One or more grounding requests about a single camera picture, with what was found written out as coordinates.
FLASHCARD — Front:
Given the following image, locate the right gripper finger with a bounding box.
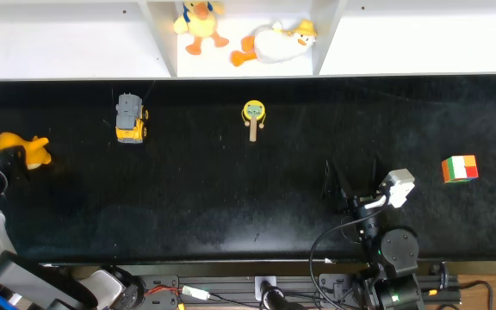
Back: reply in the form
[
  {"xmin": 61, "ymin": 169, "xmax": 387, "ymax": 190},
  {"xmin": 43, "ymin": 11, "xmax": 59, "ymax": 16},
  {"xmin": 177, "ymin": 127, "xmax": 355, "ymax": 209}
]
[
  {"xmin": 323, "ymin": 158, "xmax": 353, "ymax": 203},
  {"xmin": 369, "ymin": 157, "xmax": 383, "ymax": 192}
]

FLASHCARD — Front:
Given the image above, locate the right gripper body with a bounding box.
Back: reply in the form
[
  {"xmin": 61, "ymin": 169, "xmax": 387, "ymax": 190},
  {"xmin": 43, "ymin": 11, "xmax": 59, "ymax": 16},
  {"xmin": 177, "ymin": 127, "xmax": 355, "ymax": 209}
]
[{"xmin": 336, "ymin": 195, "xmax": 363, "ymax": 215}]

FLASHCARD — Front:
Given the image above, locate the grey and yellow toy truck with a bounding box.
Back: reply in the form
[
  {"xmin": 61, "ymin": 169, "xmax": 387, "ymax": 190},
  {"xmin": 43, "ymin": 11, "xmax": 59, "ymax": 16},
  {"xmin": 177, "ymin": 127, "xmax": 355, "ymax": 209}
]
[{"xmin": 115, "ymin": 92, "xmax": 151, "ymax": 146}]

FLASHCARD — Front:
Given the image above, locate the yellow rubber duck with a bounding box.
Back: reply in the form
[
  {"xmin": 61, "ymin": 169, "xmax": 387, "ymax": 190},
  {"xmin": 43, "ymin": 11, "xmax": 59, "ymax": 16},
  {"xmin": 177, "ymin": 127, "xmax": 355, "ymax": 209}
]
[{"xmin": 0, "ymin": 132, "xmax": 53, "ymax": 171}]

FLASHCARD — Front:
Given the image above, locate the many-coloured puzzle cube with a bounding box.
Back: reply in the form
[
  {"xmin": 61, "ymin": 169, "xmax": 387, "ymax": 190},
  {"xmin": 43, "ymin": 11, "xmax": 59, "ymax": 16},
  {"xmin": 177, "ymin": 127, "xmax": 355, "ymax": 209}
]
[{"xmin": 440, "ymin": 154, "xmax": 480, "ymax": 184}]

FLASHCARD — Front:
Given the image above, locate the yellow rattle drum toy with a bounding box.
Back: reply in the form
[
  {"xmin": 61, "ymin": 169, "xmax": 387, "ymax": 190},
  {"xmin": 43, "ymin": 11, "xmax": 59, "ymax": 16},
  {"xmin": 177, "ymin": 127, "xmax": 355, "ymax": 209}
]
[{"xmin": 241, "ymin": 99, "xmax": 267, "ymax": 143}]

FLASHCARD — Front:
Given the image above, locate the white plush duck yellow hat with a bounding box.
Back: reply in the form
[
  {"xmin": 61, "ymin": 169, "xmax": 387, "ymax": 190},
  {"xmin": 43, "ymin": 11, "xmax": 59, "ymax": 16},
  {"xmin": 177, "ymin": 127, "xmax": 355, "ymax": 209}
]
[{"xmin": 230, "ymin": 18, "xmax": 319, "ymax": 68}]

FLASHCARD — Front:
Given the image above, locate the white shelf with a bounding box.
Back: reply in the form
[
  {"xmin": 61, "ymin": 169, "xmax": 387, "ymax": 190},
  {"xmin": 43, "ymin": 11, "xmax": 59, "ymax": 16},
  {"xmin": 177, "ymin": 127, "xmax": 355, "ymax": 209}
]
[{"xmin": 0, "ymin": 0, "xmax": 496, "ymax": 82}]

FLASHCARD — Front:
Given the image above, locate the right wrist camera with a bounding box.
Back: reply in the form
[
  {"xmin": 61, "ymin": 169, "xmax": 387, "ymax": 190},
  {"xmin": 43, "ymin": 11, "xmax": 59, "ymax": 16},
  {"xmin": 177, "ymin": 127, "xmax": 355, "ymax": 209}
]
[{"xmin": 378, "ymin": 168, "xmax": 417, "ymax": 209}]

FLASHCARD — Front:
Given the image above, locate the black cable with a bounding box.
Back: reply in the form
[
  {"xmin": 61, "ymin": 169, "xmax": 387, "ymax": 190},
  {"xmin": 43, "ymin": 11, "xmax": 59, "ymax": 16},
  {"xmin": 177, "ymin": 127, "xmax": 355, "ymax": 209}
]
[{"xmin": 308, "ymin": 195, "xmax": 390, "ymax": 310}]

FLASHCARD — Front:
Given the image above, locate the mounting rail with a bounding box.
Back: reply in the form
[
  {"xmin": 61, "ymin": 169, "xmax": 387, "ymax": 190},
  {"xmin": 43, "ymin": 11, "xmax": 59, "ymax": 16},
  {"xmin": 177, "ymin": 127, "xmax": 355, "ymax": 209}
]
[{"xmin": 114, "ymin": 260, "xmax": 495, "ymax": 310}]

